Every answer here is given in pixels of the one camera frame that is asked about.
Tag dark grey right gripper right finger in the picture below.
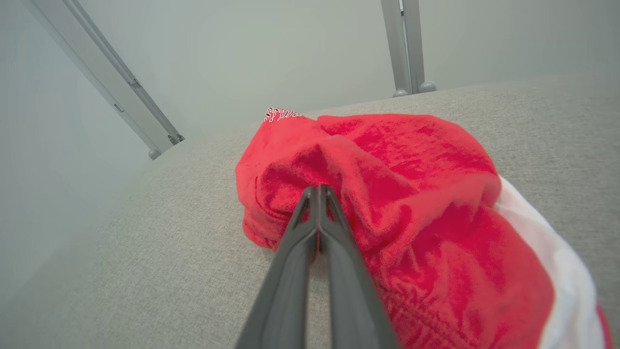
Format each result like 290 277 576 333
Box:
318 185 400 349

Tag grey fabric sofa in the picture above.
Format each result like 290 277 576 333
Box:
0 73 620 349

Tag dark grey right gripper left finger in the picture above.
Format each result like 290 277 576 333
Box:
236 186 319 349

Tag red basketball shorts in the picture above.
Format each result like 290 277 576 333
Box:
235 108 613 349

